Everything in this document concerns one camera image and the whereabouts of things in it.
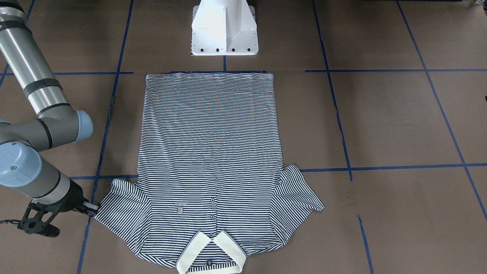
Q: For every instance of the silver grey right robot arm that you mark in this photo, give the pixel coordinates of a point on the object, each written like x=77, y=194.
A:
x=57, y=123

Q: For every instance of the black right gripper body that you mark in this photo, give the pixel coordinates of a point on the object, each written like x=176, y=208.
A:
x=74, y=197

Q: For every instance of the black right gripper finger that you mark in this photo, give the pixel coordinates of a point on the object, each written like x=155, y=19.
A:
x=91, y=208

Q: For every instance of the navy white striped polo shirt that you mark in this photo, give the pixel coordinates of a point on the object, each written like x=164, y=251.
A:
x=212, y=188

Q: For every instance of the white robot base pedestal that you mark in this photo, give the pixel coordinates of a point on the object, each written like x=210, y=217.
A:
x=224, y=28

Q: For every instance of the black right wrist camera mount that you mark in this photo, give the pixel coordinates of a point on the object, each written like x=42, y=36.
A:
x=37, y=220

